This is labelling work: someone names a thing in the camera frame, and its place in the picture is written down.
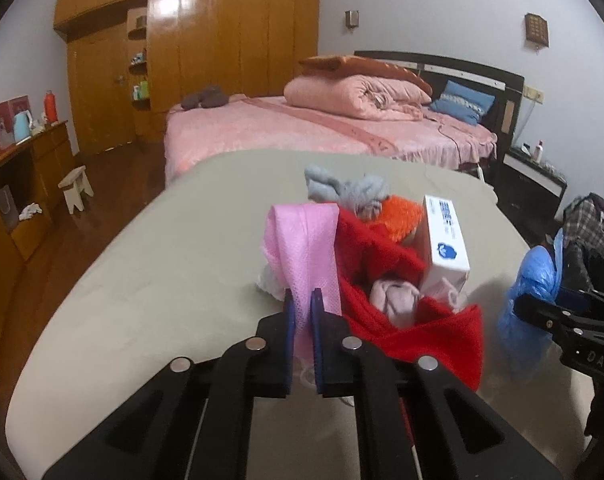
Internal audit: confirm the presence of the wooden wardrobe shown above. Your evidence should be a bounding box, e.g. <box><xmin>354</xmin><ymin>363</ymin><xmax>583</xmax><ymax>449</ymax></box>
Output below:
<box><xmin>53</xmin><ymin>0</ymin><xmax>323</xmax><ymax>157</ymax></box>

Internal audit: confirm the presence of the white corded controller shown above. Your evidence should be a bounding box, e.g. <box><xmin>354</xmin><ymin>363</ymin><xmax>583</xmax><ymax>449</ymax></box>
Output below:
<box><xmin>432</xmin><ymin>116</ymin><xmax>486</xmax><ymax>182</ymax></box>

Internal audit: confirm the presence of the blue plastic shoe cover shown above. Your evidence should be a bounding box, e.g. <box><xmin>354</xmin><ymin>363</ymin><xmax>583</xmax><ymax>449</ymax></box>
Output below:
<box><xmin>497</xmin><ymin>230</ymin><xmax>566</xmax><ymax>381</ymax></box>

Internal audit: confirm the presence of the plaid shirt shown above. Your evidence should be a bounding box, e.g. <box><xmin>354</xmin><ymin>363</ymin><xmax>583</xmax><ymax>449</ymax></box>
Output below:
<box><xmin>562</xmin><ymin>192</ymin><xmax>604</xmax><ymax>293</ymax></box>

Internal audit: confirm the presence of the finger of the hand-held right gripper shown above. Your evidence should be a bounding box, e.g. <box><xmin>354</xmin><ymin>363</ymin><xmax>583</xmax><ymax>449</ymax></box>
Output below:
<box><xmin>557</xmin><ymin>286</ymin><xmax>604</xmax><ymax>312</ymax></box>
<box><xmin>513</xmin><ymin>293</ymin><xmax>589</xmax><ymax>347</ymax></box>

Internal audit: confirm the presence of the folded pink quilt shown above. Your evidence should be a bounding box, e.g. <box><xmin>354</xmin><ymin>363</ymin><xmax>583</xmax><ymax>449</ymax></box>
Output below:
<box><xmin>283</xmin><ymin>74</ymin><xmax>433</xmax><ymax>122</ymax></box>

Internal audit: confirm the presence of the grey knit cloth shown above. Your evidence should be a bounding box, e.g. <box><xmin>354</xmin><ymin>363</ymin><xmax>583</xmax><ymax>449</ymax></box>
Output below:
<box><xmin>304</xmin><ymin>166</ymin><xmax>390</xmax><ymax>221</ymax></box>

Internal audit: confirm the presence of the wooden sideboard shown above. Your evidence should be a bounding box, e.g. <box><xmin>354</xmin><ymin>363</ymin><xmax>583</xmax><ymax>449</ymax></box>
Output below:
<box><xmin>0</xmin><ymin>120</ymin><xmax>79</xmax><ymax>343</ymax></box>

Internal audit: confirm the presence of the red cloth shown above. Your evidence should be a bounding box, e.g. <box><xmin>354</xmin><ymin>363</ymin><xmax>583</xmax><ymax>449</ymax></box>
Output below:
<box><xmin>334</xmin><ymin>207</ymin><xmax>484</xmax><ymax>441</ymax></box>

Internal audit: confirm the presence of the brown pillow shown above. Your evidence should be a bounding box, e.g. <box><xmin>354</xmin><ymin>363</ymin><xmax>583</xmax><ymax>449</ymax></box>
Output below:
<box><xmin>298</xmin><ymin>55</ymin><xmax>433</xmax><ymax>96</ymax></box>

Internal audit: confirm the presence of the bed with pink bedspread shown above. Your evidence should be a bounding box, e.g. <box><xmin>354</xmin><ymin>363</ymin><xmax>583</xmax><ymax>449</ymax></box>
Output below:
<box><xmin>164</xmin><ymin>94</ymin><xmax>498</xmax><ymax>184</ymax></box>

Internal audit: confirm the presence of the light blue kettle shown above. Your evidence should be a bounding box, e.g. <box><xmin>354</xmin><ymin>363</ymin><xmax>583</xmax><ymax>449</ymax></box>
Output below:
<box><xmin>13</xmin><ymin>110</ymin><xmax>35</xmax><ymax>142</ymax></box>

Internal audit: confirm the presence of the small white stool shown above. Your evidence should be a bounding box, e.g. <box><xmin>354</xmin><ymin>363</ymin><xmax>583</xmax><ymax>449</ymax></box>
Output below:
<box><xmin>58</xmin><ymin>165</ymin><xmax>96</xmax><ymax>214</ymax></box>

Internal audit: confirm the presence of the white cardboard box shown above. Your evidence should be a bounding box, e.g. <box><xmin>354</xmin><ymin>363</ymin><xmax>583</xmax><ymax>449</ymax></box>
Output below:
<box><xmin>414</xmin><ymin>194</ymin><xmax>471</xmax><ymax>302</ymax></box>

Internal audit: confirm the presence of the blue pillow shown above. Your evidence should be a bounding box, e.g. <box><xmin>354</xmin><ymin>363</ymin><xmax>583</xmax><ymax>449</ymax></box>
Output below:
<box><xmin>428</xmin><ymin>80</ymin><xmax>496</xmax><ymax>126</ymax></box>

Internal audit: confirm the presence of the pink mesh cloth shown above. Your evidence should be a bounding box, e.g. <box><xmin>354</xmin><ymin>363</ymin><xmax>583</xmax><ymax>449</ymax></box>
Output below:
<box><xmin>263</xmin><ymin>202</ymin><xmax>344</xmax><ymax>381</ymax></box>

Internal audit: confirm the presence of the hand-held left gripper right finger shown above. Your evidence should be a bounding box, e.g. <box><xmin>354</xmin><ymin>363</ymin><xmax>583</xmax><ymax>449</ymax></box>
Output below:
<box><xmin>310</xmin><ymin>287</ymin><xmax>563</xmax><ymax>480</ymax></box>

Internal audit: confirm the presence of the orange bumpy cloth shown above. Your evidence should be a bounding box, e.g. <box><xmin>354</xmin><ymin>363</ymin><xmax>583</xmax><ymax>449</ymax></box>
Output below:
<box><xmin>372</xmin><ymin>195</ymin><xmax>425</xmax><ymax>247</ymax></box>

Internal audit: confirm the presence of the black nightstand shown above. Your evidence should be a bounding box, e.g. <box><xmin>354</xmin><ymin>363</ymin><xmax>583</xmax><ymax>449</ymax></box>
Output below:
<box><xmin>497</xmin><ymin>145</ymin><xmax>568</xmax><ymax>222</ymax></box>

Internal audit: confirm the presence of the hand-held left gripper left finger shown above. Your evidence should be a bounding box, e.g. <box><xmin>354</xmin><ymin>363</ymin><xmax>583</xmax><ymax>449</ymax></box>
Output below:
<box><xmin>42</xmin><ymin>287</ymin><xmax>295</xmax><ymax>480</ymax></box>

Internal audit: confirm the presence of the grey paper bag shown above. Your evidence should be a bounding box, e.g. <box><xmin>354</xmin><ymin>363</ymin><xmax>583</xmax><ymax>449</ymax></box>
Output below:
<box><xmin>0</xmin><ymin>185</ymin><xmax>19</xmax><ymax>234</ymax></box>

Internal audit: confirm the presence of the black headboard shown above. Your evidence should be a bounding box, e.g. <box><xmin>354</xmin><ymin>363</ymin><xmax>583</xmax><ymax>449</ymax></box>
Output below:
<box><xmin>354</xmin><ymin>50</ymin><xmax>526</xmax><ymax>148</ymax></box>

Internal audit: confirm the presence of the brown wall ornament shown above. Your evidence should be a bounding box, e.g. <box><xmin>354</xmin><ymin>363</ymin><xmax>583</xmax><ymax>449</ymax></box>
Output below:
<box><xmin>524</xmin><ymin>12</ymin><xmax>551</xmax><ymax>47</ymax></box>

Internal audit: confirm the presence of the light pink knit cloth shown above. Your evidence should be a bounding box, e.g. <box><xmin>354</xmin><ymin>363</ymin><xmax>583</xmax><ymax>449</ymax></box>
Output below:
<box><xmin>369</xmin><ymin>275</ymin><xmax>470</xmax><ymax>332</ymax></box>

